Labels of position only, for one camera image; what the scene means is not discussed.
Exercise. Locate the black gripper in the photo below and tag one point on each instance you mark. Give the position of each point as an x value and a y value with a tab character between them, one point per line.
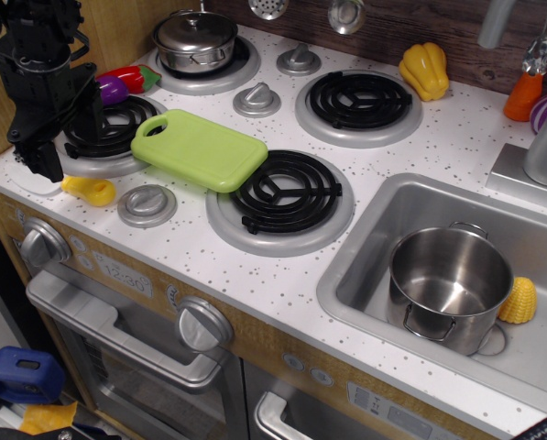
49	94

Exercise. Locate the toy knife yellow handle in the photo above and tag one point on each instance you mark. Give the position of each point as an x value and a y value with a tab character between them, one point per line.
96	192

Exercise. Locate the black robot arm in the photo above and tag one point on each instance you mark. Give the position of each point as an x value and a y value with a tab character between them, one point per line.
42	19

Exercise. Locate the green plastic cutting board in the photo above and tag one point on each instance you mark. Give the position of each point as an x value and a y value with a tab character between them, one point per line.
198	150

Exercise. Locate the black front left burner coil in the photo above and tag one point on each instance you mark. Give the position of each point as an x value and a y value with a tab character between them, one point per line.
121	122

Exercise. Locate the black burner coil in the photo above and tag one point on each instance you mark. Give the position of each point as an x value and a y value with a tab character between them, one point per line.
359	101
288	193
121	122

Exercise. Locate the purple toy eggplant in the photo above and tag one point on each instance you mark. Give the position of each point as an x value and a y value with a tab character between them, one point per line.
112	90

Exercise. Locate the red toy chili pepper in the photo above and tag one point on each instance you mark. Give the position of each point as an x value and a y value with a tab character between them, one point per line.
137	78

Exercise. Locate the grey stovetop knob front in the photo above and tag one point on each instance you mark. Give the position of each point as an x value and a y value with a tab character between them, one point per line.
147	206

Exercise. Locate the grey stovetop knob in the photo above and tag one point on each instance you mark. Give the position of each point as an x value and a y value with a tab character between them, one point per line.
299	61
258	101
147	206

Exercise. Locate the grey oven knob left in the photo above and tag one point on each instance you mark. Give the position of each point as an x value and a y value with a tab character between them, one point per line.
43	244

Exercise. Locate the grey oven knob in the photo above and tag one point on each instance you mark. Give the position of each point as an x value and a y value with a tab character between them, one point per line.
43	244
200	326

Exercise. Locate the small lidded steel pot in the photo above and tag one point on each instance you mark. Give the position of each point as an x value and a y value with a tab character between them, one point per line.
195	42

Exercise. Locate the grey stovetop knob middle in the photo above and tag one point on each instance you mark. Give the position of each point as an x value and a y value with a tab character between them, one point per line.
258	101

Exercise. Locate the grey oven knob right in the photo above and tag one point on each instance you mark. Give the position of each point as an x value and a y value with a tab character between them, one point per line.
200	326

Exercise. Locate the black front right burner coil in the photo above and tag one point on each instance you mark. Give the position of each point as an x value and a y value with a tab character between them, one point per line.
288	193

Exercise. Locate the blue clamp tool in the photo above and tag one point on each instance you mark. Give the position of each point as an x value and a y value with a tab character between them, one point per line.
29	376

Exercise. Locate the hanging perforated steel spoon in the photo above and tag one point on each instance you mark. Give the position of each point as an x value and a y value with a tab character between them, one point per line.
268	9

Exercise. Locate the grey stovetop knob back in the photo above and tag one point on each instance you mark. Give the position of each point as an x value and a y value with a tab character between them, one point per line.
299	61

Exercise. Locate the yellow cloth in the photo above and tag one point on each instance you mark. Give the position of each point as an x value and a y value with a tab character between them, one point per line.
43	418

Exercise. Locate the black back right burner coil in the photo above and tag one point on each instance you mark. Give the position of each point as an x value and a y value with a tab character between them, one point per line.
359	101

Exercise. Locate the hanging steel ladle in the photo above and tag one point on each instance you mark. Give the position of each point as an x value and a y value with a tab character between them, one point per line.
346	17

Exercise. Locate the yellow toy bell pepper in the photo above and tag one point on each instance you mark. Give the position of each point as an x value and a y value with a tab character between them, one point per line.
423	67

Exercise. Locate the large open steel pot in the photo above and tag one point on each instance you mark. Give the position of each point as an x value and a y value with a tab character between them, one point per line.
446	285

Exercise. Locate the orange toy carrot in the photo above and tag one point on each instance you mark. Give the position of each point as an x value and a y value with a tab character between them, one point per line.
524	95

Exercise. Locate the grey toy faucet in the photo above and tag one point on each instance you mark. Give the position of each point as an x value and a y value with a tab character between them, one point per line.
522	172

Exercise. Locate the purple striped toy onion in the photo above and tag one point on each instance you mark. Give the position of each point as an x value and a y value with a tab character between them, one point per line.
538	114

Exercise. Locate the yellow toy corn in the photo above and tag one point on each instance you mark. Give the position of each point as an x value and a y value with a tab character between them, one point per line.
521	305

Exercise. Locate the grey oven door handle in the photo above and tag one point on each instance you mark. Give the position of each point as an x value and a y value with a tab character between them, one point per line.
97	320

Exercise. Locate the grey dishwasher door handle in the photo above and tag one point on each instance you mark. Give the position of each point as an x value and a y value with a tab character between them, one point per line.
269	418

